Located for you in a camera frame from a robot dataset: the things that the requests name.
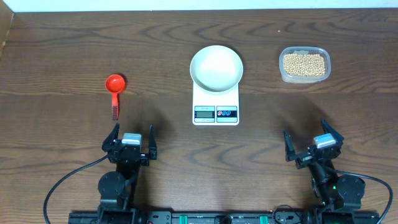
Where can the soybeans in container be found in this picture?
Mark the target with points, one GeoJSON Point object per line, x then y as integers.
{"type": "Point", "coordinates": [304, 65]}

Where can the white digital kitchen scale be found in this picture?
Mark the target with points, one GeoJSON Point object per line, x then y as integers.
{"type": "Point", "coordinates": [215, 109]}

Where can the clear plastic container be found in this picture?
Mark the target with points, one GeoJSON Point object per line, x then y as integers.
{"type": "Point", "coordinates": [304, 50]}

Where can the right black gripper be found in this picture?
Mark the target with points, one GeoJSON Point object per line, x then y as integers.
{"type": "Point", "coordinates": [303, 160]}

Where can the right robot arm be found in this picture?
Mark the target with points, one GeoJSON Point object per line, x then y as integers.
{"type": "Point", "coordinates": [340, 194]}

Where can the red plastic measuring scoop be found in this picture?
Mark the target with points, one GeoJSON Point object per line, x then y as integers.
{"type": "Point", "coordinates": [115, 84]}

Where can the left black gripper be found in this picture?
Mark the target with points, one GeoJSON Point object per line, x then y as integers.
{"type": "Point", "coordinates": [111, 140]}

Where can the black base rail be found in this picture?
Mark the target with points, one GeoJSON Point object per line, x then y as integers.
{"type": "Point", "coordinates": [164, 217]}

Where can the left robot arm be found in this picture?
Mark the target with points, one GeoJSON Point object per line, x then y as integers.
{"type": "Point", "coordinates": [117, 188]}

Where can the white round bowl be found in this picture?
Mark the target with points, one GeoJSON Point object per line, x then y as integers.
{"type": "Point", "coordinates": [216, 68]}

